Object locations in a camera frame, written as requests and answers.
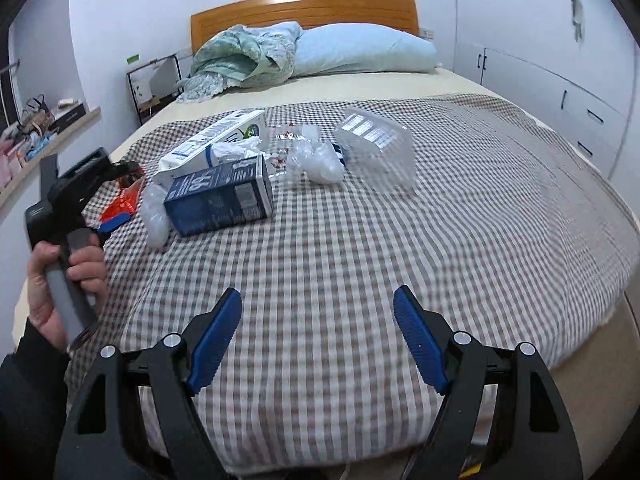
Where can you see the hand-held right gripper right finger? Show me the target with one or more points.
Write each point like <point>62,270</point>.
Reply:
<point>420,340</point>

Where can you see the wooden windowsill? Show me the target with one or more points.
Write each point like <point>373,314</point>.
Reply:
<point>75,127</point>

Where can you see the checked cloth with lace trim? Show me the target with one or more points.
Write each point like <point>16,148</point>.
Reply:
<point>325,260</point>

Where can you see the blue packet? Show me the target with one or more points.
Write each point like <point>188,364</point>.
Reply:
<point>42,146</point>

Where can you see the white built-in wardrobe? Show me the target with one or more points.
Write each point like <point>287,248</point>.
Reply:
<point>525,20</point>

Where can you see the grey wardrobe hanging ornament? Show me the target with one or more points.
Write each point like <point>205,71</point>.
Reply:
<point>576,7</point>

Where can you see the wall socket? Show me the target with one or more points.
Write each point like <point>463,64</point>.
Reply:
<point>426,34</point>

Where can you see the woven handbag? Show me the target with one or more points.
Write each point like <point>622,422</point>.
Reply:
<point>36,112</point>

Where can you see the black rack trolley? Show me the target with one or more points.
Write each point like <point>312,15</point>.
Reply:
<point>145,105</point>

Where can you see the clear wrapper with red print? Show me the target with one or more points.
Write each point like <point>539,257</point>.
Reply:
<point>281,137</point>

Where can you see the white milk carton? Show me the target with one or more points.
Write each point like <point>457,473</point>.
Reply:
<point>210,135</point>

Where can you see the white crumpled plastic bag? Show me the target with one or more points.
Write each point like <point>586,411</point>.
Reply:
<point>235,150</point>

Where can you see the green floral quilt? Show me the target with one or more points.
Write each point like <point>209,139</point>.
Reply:
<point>235,57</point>

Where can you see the light blue pillow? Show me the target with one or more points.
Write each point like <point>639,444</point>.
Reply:
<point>360,52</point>

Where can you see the person's left hand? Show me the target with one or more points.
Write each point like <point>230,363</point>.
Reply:
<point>42,300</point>

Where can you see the clear plastic container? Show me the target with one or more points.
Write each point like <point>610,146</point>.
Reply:
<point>375,150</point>

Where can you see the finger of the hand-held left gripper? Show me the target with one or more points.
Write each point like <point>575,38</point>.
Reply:
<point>127,169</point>
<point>115,221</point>

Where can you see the dark blue box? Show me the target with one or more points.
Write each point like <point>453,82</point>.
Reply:
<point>220,197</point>

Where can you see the person's left forearm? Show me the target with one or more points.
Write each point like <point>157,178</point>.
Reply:
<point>30,400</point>

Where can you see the clear plastic bag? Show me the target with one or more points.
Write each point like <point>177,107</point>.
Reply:
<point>320,162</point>

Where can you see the wooden bed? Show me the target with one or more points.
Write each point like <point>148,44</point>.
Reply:
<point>300,10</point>

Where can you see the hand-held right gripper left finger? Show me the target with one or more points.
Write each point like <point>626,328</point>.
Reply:
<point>215,340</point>

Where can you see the black flat box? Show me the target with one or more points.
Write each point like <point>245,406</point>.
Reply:
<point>69,116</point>

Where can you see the small clear plastic bottle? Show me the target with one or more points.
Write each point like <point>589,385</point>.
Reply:
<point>152,215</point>

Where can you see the beige mattress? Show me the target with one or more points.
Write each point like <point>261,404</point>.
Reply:
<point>350,85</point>

